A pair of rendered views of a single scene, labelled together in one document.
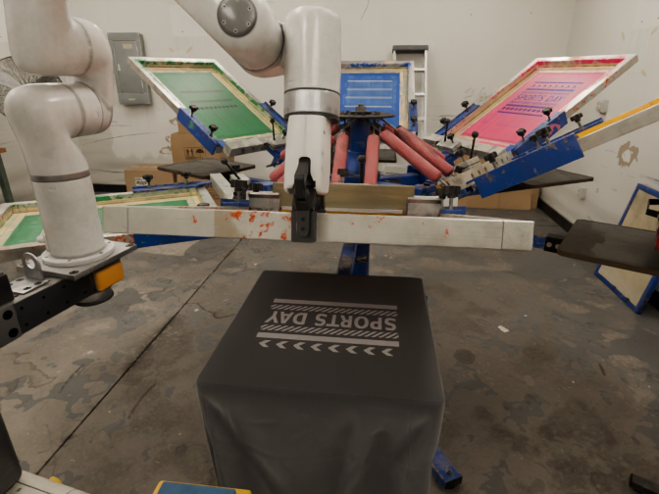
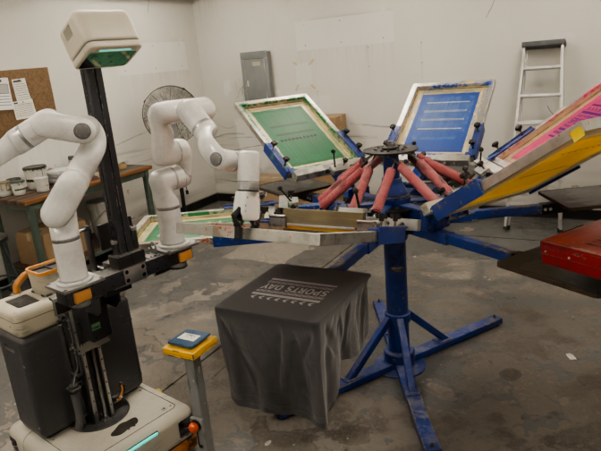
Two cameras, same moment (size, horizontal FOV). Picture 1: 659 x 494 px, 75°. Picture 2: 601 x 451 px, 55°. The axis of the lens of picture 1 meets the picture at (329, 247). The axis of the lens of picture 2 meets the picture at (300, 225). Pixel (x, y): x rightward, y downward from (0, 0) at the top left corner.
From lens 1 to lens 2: 1.46 m
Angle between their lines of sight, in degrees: 23
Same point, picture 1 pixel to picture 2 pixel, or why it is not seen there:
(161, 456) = (227, 404)
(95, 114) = (182, 179)
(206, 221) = (210, 229)
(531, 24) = not seen: outside the picture
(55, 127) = (165, 188)
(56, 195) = (165, 216)
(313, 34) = (244, 161)
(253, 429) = (239, 335)
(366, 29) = (493, 27)
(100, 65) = (186, 158)
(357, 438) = (283, 342)
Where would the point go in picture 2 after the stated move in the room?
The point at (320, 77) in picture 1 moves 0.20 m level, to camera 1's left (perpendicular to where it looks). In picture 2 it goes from (246, 177) to (194, 177)
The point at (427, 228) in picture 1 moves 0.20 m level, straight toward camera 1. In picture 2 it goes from (283, 235) to (242, 255)
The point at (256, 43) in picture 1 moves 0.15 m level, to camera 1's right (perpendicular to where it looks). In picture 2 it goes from (222, 167) to (263, 166)
